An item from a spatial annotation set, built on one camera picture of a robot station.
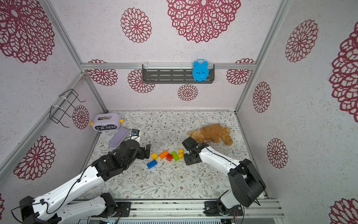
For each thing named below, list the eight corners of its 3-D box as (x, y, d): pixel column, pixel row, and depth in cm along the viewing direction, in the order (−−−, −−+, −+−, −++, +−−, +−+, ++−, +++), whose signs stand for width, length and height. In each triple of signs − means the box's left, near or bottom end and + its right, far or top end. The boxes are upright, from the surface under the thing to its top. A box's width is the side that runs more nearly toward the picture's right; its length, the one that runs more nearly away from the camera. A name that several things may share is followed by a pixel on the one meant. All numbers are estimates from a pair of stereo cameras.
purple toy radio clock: (94, 133, 109) (87, 124, 101) (99, 121, 116) (94, 113, 109) (120, 133, 109) (116, 124, 101) (124, 121, 116) (120, 113, 108)
